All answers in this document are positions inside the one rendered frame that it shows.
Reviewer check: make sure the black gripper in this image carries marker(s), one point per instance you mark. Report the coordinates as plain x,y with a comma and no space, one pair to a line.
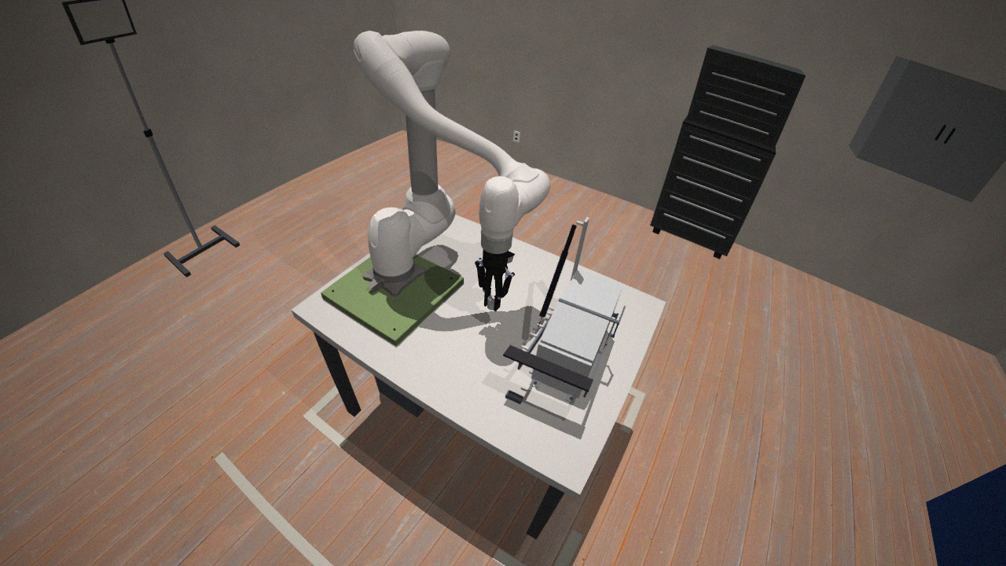
496,265

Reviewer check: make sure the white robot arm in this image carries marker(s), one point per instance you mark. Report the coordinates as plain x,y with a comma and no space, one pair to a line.
403,67

